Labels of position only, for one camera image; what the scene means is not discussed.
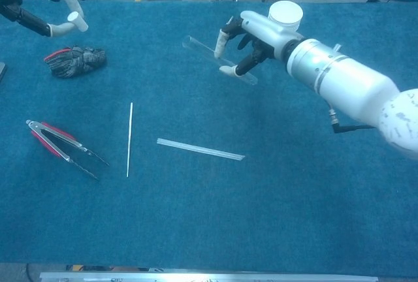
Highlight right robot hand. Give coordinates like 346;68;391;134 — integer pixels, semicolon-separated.
214;10;303;78

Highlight clear glass test tube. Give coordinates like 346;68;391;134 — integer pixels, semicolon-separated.
182;35;259;86

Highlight small white cap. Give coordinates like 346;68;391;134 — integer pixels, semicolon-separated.
67;11;89;33

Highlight stack of white paper cups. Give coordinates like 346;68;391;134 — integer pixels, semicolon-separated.
268;0;304;31

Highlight black and red work glove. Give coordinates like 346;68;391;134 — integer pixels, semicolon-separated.
43;45;108;79

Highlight clear plastic ruler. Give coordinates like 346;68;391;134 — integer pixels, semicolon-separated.
156;138;246;162

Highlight blue cloth table cover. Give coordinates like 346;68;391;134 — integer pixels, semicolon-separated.
0;0;418;278

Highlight thin white stick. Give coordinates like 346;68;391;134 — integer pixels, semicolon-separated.
126;102;134;178

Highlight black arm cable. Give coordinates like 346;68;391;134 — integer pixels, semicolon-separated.
328;107;376;134

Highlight metal tongs with red handles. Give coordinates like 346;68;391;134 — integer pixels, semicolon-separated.
25;119;110;181

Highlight aluminium rail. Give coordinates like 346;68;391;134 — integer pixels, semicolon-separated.
39;271;379;282

